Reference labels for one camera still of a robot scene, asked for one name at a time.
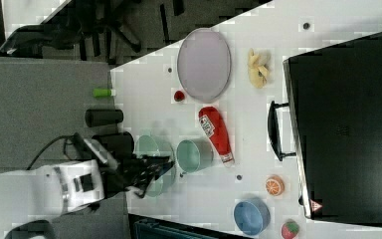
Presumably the red plush ketchup bottle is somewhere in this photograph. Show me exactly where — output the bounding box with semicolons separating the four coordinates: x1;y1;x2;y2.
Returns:
198;107;235;167

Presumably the grey round plate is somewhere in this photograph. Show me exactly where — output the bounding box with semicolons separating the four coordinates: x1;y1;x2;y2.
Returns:
177;28;231;104

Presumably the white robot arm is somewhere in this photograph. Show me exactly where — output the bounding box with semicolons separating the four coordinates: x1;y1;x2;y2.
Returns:
0;159;163;239

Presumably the green marker pen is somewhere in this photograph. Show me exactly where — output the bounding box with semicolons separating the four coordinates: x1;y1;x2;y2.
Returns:
93;88;116;98

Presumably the black cylinder upper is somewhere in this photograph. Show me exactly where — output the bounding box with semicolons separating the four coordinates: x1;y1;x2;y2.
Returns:
85;109;123;127

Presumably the large red plush strawberry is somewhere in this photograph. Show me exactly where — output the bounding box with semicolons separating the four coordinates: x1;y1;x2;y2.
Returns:
281;220;299;239

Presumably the orange slice toy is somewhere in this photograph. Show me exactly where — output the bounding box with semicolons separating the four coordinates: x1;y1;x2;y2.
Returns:
266;175;285;196

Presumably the small red plush strawberry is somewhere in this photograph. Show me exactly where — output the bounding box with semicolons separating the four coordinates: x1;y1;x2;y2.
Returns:
174;91;185;102

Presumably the yellow plush banana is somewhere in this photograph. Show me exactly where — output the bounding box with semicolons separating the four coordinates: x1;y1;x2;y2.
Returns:
248;49;270;89

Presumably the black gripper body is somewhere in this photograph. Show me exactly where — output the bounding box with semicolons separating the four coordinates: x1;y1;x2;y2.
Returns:
99;160;146;198

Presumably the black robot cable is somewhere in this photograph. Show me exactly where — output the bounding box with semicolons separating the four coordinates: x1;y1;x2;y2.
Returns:
26;133;81;171

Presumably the green metal cup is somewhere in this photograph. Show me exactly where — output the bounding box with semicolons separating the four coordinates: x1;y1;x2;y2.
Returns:
176;138;213;173

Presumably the black toaster oven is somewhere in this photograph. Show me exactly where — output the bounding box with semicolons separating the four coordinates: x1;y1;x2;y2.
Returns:
284;32;382;227

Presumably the teal green bowl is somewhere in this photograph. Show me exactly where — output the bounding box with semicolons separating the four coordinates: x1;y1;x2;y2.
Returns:
135;134;176;198

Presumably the teal storage crate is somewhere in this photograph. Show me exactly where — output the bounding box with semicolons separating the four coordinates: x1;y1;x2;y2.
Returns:
128;213;248;239

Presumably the black office chair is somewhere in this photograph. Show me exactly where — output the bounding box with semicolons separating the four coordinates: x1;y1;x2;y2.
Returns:
0;0;141;55

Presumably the black cylinder lower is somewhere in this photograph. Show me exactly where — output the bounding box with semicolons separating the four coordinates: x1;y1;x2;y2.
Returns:
93;131;134;159

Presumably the black cylinder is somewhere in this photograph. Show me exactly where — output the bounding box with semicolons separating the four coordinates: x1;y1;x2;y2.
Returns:
85;109;123;127
93;131;134;159

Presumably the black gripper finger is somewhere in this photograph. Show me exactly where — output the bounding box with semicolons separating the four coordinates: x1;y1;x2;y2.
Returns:
140;156;174;173
130;172;162;199

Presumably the blue bowl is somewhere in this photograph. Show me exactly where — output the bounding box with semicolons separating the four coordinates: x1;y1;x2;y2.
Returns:
233;198;271;236

